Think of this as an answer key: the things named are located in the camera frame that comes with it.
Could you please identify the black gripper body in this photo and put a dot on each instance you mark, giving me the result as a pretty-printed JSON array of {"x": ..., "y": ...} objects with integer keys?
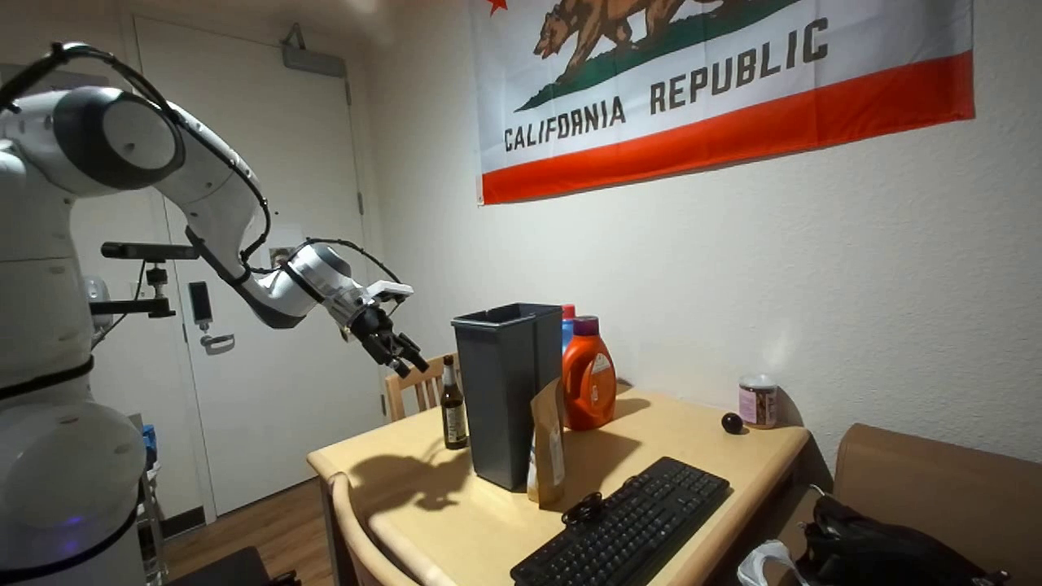
[{"x": 379, "y": 329}]

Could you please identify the brown glass bottle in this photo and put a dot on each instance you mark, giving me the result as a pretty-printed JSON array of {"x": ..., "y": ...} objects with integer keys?
[{"x": 454, "y": 419}]

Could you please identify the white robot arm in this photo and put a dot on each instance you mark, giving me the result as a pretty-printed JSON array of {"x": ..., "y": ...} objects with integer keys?
[{"x": 108, "y": 133}]

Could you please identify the dark grey plastic bin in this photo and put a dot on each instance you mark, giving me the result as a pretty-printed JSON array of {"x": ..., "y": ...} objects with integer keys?
[{"x": 501, "y": 400}]

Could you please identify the red capped blue bottle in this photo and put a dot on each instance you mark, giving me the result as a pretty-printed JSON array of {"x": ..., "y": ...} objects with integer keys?
[{"x": 569, "y": 328}]

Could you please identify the orange detergent bottle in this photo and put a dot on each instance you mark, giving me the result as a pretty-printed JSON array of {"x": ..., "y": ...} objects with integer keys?
[{"x": 591, "y": 379}]

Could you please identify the white door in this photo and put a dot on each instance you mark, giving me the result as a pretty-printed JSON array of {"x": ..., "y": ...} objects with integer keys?
[{"x": 282, "y": 425}]

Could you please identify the brown paper pouch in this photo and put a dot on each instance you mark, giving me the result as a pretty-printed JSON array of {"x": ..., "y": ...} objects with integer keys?
[{"x": 549, "y": 443}]

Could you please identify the black door lock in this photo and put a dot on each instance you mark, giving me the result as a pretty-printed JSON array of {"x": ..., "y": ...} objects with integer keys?
[{"x": 201, "y": 303}]

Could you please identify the black flat case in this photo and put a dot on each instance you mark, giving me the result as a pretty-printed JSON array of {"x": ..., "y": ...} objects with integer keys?
[{"x": 229, "y": 572}]

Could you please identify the black keyboard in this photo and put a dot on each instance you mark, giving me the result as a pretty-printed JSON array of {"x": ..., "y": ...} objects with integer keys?
[{"x": 629, "y": 524}]

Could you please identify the grey door closer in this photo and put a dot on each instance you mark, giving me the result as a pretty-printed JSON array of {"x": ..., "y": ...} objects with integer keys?
[{"x": 313, "y": 57}]

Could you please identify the small black ball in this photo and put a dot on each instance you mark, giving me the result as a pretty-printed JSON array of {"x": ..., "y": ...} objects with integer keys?
[{"x": 735, "y": 425}]

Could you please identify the pink jar with lid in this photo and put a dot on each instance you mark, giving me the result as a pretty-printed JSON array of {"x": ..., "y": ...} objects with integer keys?
[{"x": 760, "y": 405}]

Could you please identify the white plastic bag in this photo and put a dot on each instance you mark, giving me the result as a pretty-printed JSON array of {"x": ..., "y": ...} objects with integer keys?
[{"x": 760, "y": 566}]

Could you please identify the California Republic flag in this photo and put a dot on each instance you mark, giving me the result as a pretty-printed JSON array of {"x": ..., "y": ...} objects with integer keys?
[{"x": 760, "y": 117}]

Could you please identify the black backpack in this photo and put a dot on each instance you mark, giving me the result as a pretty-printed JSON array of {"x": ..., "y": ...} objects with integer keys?
[{"x": 881, "y": 556}]

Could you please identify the brown armchair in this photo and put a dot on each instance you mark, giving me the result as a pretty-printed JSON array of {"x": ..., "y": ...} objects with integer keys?
[{"x": 947, "y": 476}]

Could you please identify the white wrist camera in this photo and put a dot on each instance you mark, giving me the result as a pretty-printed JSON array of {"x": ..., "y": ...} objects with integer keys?
[{"x": 388, "y": 292}]

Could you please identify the black camera stand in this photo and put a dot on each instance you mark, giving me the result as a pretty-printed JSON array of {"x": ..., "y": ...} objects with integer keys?
[{"x": 135, "y": 306}]

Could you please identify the black stereo camera bar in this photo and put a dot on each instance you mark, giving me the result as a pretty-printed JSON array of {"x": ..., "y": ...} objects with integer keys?
[{"x": 149, "y": 253}]

